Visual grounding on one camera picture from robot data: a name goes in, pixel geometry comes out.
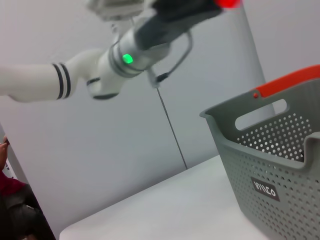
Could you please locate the bystander bare hand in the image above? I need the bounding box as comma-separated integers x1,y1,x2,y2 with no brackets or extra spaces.
0,136,11,174

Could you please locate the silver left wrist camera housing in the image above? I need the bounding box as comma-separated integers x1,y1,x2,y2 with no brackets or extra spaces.
86,0,151,21

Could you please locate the bystander in dark clothes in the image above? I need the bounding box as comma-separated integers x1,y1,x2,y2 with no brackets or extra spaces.
0,172,57,240

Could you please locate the grey perforated storage bin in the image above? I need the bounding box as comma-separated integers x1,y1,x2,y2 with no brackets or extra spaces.
199,78,320,240

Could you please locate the dark left wrist cable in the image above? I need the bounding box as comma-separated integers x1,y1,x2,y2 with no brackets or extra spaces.
149,29,194,83

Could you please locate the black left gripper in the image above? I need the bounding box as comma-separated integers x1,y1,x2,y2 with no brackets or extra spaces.
135,0,223,50

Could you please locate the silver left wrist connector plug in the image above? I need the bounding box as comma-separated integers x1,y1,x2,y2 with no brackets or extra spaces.
147,69,161,89

